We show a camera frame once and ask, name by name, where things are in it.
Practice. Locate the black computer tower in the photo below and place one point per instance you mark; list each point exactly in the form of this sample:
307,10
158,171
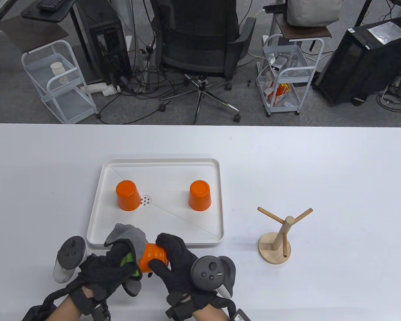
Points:
103,33
361,67

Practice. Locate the orange snack packet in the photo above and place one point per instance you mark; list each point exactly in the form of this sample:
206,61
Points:
280,92

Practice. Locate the black power bank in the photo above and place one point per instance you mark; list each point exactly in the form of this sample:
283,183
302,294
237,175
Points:
274,8

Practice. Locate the grey white right controller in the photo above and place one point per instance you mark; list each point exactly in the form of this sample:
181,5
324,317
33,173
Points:
210,272

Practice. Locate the green grey hand towel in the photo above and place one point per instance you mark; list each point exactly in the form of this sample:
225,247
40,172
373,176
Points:
130,234

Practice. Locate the grey white left controller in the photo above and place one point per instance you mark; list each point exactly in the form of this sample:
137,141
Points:
70,254

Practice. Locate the brown wooden board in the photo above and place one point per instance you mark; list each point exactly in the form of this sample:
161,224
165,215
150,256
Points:
33,35
304,32

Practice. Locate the orange cup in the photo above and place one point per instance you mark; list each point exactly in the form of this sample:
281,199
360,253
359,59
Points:
128,197
153,255
199,195

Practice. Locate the white plastic bottle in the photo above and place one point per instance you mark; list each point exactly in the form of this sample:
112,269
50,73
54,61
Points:
57,68

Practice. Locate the person's right forearm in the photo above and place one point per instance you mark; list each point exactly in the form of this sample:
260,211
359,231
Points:
210,316

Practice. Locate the black keyboard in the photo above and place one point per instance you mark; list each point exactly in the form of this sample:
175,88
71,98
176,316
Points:
50,4

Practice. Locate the black left wrist tracker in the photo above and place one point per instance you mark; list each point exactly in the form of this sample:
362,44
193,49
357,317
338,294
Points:
33,314

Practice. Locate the person's left hand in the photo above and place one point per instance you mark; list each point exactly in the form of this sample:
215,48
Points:
100,267

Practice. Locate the person's left forearm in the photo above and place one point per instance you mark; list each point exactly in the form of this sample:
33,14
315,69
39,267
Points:
65,309

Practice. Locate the beige fabric bag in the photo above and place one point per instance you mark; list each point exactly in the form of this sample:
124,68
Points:
310,13

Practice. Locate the black desk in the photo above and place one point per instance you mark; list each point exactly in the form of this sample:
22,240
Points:
53,16

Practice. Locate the black office chair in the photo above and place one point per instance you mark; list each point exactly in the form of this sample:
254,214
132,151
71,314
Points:
200,50

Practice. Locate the person's right hand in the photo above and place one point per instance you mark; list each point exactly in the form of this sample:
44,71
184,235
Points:
177,254

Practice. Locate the white metal cart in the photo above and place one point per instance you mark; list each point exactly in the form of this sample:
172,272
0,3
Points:
72,103
295,71

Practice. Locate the white power adapter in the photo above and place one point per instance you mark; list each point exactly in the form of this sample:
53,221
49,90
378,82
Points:
279,63

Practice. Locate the black right wrist tracker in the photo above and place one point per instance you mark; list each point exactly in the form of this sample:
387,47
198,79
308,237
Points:
242,317

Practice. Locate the white plastic pipe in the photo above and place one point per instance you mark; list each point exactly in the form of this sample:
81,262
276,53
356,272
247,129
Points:
93,88

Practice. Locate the white plastic tray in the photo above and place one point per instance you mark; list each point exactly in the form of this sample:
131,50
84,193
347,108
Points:
167,174

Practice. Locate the black wrist tracker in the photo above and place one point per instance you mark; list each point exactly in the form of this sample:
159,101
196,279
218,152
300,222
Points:
242,317
33,314

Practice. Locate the grey white controller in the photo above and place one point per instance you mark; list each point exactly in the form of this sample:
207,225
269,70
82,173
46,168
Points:
210,272
70,254

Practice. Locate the silver foil bag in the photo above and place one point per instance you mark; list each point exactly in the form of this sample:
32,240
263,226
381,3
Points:
387,32

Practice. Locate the wooden cup rack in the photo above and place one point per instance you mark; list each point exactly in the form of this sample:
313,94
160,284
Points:
274,250

